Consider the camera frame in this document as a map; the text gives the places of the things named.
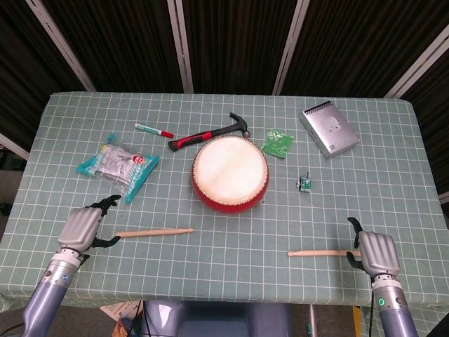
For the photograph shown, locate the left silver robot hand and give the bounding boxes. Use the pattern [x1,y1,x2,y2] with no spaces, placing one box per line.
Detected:
[57,194,123,254]

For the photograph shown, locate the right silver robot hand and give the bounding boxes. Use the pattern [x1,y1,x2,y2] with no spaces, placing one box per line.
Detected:
[345,216,401,278]

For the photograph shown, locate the wooden drumstick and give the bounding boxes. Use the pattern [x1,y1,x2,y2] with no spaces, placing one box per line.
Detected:
[114,227,194,239]
[287,249,362,258]

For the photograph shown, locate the red and white drum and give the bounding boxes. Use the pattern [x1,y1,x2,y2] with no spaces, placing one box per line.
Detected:
[191,136,270,215]

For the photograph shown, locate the teal and silver snack bag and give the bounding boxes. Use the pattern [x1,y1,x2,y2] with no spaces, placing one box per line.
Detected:
[76,132,161,204]

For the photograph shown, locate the white printed paper sheet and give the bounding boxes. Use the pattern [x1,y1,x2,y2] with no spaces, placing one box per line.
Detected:
[100,300,141,322]

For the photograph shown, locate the small green circuit module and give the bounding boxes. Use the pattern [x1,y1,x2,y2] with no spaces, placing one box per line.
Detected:
[297,171,314,193]

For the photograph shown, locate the colourful printed box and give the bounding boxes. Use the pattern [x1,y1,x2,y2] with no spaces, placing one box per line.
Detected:
[112,317,136,337]

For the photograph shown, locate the green and red marker pen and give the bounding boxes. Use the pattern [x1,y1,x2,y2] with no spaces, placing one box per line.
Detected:
[134,122,175,138]

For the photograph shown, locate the silver product box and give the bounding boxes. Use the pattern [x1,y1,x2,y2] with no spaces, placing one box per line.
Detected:
[299,100,361,159]

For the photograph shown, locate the red and black claw hammer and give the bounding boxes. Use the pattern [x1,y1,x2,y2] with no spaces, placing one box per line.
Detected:
[168,112,250,152]

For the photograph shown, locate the green sachet packet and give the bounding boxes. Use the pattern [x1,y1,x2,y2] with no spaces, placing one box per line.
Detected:
[260,128,294,159]

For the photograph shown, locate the green checked tablecloth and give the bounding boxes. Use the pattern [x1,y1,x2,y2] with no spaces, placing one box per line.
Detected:
[0,91,449,312]

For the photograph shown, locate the dark ribbed partition panel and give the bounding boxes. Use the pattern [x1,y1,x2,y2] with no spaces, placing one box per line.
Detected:
[0,0,87,141]
[40,0,185,94]
[182,0,299,95]
[280,0,449,98]
[399,45,449,197]

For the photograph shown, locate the blue-grey robot torso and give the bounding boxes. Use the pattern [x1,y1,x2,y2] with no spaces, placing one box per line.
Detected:
[142,300,292,337]

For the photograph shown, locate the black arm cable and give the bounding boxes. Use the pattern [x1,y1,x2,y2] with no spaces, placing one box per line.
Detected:
[367,275,377,337]

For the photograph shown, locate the white partition frame post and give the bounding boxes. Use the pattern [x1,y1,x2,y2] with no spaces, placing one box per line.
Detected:
[0,132,29,161]
[25,0,96,93]
[272,0,310,95]
[384,24,449,99]
[166,0,194,94]

